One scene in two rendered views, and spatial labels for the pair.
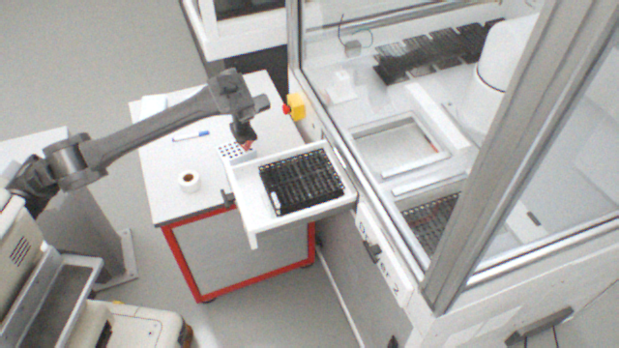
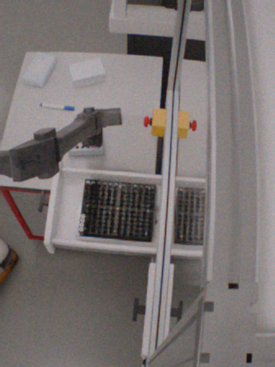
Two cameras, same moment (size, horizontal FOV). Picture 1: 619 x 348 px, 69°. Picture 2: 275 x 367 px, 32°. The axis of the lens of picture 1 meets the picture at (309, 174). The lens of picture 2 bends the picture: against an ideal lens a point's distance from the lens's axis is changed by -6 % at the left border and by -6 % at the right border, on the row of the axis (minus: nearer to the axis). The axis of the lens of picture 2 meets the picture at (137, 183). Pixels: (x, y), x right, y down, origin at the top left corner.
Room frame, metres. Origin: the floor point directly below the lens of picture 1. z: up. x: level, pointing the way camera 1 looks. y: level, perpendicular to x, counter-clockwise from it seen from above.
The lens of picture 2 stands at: (0.38, -0.25, 2.34)
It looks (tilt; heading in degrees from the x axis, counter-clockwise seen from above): 66 degrees down; 24
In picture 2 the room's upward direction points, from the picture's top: 3 degrees clockwise
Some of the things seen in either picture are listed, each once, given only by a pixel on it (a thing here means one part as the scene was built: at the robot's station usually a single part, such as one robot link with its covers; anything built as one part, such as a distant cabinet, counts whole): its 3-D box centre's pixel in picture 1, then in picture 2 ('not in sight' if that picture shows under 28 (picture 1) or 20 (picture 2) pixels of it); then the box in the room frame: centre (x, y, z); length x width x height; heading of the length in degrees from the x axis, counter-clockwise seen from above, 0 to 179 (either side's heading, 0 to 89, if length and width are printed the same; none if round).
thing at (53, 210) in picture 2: (239, 201); (55, 206); (0.79, 0.21, 0.87); 0.29 x 0.02 x 0.11; 22
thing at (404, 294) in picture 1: (381, 252); (148, 312); (0.61, -0.20, 0.87); 0.29 x 0.02 x 0.11; 22
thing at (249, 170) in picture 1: (303, 183); (120, 212); (0.87, 0.02, 0.86); 0.40 x 0.26 x 0.06; 112
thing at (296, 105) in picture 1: (295, 106); (157, 122); (1.21, 0.05, 0.88); 0.07 x 0.05 x 0.07; 22
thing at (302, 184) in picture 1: (301, 183); (117, 211); (0.86, 0.03, 0.87); 0.22 x 0.18 x 0.06; 112
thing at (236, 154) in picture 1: (236, 152); (85, 142); (1.07, 0.26, 0.78); 0.12 x 0.08 x 0.04; 118
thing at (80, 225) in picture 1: (71, 219); not in sight; (1.05, 1.01, 0.38); 0.30 x 0.30 x 0.76; 22
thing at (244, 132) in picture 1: (242, 126); (92, 129); (1.06, 0.22, 0.92); 0.10 x 0.07 x 0.07; 28
